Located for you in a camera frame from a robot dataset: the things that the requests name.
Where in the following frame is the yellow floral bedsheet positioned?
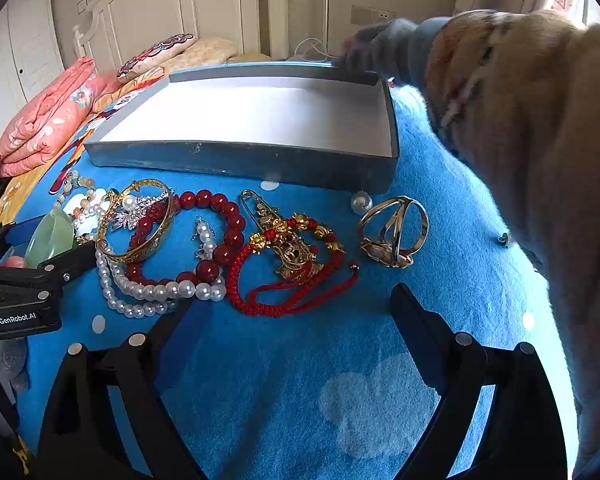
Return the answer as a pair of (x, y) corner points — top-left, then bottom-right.
(0, 170), (36, 228)

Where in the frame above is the green jade bangle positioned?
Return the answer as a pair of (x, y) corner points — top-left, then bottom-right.
(24, 209), (78, 268)

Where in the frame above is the red braided cord bracelet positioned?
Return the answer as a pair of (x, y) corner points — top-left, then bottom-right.
(227, 214), (361, 318)

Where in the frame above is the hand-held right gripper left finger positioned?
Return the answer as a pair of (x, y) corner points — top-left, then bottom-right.
(39, 299), (206, 480)

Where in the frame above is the white wardrobe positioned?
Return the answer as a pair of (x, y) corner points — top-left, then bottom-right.
(0, 0), (66, 161)

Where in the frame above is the gold chain bracelet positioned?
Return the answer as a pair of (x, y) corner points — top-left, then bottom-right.
(240, 189), (326, 278)

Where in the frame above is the small pearl silver earring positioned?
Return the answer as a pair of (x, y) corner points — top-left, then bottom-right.
(190, 217), (218, 261)

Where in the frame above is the grey shallow cardboard box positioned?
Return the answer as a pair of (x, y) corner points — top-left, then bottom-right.
(83, 62), (398, 196)

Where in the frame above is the gold bangle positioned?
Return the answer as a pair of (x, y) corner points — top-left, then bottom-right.
(95, 178), (177, 264)

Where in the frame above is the large gold ring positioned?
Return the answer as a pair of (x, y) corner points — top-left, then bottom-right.
(357, 195), (429, 269)

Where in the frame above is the pink folded quilt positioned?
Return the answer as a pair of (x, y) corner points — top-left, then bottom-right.
(0, 56), (106, 206)

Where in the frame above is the pastel stone bead bracelet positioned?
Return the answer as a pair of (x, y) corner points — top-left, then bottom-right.
(52, 170), (111, 241)

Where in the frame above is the dark red bead bracelet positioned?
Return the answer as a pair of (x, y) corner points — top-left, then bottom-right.
(125, 189), (246, 286)

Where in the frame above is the white pearl bead necklace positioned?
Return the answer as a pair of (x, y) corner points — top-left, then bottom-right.
(94, 230), (228, 318)

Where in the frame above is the white cable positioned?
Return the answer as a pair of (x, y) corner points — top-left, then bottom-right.
(292, 37), (341, 61)

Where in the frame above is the blue cartoon bedsheet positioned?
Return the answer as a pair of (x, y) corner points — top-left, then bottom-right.
(0, 60), (581, 480)

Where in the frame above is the wall socket plate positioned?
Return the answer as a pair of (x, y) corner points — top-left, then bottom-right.
(351, 5), (396, 23)

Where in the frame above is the silver flower brooch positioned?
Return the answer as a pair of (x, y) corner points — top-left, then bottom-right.
(111, 191), (173, 233)

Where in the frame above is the pale yellow pillow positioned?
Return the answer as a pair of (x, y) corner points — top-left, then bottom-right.
(170, 37), (238, 73)

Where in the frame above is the another person's forearm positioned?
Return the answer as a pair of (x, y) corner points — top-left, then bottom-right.
(415, 9), (600, 480)

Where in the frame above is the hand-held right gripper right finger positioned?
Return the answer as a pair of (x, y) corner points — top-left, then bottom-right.
(389, 282), (568, 480)

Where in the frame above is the embroidered round-pattern pillow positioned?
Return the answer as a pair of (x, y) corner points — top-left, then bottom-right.
(116, 34), (197, 81)

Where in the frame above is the white wooden headboard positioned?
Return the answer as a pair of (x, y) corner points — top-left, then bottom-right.
(72, 0), (291, 68)

